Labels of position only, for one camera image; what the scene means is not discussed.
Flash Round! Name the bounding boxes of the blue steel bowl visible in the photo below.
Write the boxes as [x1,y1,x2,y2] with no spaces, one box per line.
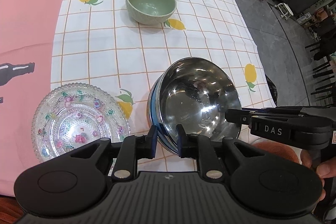
[147,57,242,154]

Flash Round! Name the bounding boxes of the small clear glass plate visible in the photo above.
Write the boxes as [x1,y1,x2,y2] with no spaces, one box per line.
[31,83,131,162]

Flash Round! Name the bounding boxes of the person right hand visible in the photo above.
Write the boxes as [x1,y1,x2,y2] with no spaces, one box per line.
[253,141,335,186]

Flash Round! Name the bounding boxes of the white small stool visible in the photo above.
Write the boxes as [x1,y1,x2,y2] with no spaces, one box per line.
[275,3,293,20]

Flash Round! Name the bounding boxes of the checkered lemon tablecloth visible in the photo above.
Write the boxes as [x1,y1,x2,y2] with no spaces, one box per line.
[50,0,274,140]

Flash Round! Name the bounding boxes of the green ceramic bowl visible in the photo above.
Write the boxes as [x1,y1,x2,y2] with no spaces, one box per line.
[125,0,177,26]

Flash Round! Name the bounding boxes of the pink restaurant print mat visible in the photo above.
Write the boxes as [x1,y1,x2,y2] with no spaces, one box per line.
[1,0,64,196]

